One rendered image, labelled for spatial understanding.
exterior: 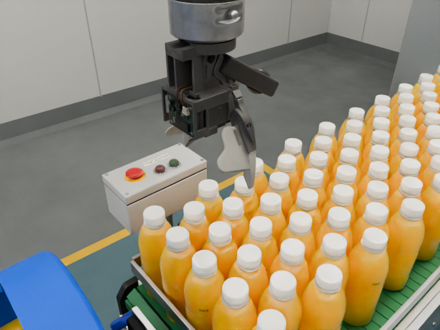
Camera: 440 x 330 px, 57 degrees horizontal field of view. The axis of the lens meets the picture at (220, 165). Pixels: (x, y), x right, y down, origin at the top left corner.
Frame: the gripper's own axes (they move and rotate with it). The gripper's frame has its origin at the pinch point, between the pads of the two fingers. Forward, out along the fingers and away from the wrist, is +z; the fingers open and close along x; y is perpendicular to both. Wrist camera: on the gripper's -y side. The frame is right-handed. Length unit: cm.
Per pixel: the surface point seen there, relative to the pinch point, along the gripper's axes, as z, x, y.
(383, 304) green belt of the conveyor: 33.7, 21.2, -24.9
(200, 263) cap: 13.2, 4.0, 7.3
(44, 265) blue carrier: 0.8, 1.7, 27.8
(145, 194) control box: 15.1, -18.7, 3.5
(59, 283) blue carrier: 0.3, 5.8, 27.6
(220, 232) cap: 13.2, 0.7, 0.4
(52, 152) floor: 124, -231, -37
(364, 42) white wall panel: 108, -205, -395
